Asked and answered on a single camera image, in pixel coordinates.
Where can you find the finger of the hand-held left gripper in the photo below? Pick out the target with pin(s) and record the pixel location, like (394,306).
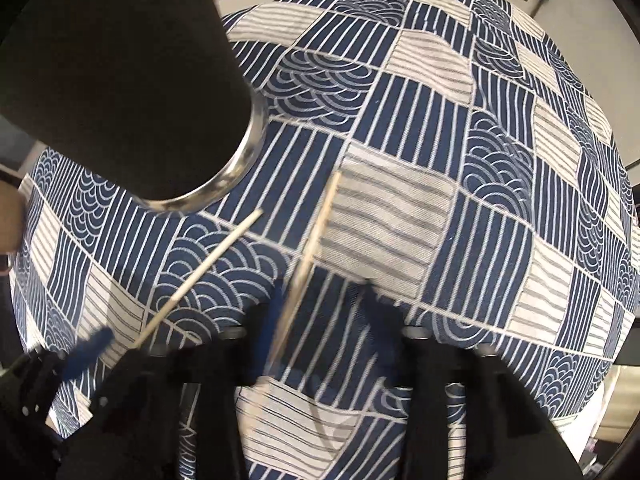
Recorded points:
(90,352)
(125,370)

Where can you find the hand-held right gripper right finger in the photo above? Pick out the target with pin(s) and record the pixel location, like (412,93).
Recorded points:
(375,310)

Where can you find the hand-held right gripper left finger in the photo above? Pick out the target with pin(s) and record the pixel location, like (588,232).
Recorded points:
(272,315)

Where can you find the wooden chopstick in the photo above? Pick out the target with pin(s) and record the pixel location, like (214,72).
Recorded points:
(318,230)
(199,277)

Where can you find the black cylindrical utensil holder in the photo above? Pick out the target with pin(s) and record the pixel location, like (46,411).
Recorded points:
(125,75)

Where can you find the person's left forearm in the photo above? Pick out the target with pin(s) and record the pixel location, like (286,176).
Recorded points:
(12,225)

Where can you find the blue white patterned tablecloth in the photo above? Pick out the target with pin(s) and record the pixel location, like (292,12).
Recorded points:
(450,260)

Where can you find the beige furniture piece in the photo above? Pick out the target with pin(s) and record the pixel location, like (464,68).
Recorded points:
(612,410)

